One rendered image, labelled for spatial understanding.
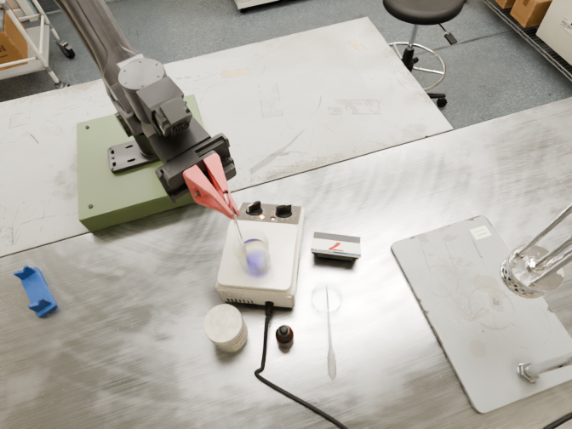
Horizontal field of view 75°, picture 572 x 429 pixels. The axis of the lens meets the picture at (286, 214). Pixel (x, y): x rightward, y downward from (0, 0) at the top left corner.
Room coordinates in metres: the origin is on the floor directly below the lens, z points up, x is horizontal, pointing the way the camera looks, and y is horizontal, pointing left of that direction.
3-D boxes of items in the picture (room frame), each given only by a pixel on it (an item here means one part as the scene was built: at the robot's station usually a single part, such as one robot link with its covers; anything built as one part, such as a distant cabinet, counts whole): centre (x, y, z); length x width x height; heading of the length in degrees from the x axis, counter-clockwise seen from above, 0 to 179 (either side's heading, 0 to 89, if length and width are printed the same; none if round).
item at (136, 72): (0.43, 0.17, 1.20); 0.12 x 0.09 x 0.12; 32
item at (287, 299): (0.30, 0.05, 0.94); 0.22 x 0.13 x 0.08; 169
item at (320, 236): (0.31, -0.09, 0.92); 0.09 x 0.06 x 0.04; 76
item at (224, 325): (0.17, 0.11, 0.94); 0.06 x 0.06 x 0.08
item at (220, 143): (0.35, 0.13, 1.15); 0.10 x 0.07 x 0.07; 123
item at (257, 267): (0.25, 0.06, 1.02); 0.06 x 0.05 x 0.08; 100
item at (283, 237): (0.27, 0.05, 0.98); 0.12 x 0.12 x 0.01; 79
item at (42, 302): (0.28, 0.47, 0.92); 0.10 x 0.03 x 0.04; 35
